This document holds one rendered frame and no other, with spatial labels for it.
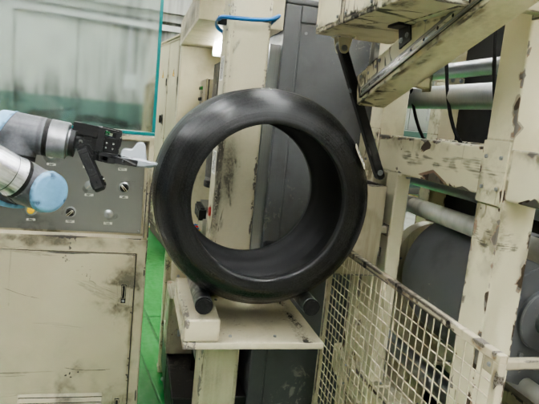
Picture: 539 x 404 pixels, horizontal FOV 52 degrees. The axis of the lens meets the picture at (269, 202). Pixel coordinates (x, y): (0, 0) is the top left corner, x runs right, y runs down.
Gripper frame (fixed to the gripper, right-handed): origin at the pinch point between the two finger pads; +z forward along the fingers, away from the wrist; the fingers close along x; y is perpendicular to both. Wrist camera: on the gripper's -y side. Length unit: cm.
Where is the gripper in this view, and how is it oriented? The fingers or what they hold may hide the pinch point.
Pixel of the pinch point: (151, 166)
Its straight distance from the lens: 141.0
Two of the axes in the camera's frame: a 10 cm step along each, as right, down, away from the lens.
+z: 9.5, 1.8, 2.6
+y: 2.2, -9.7, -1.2
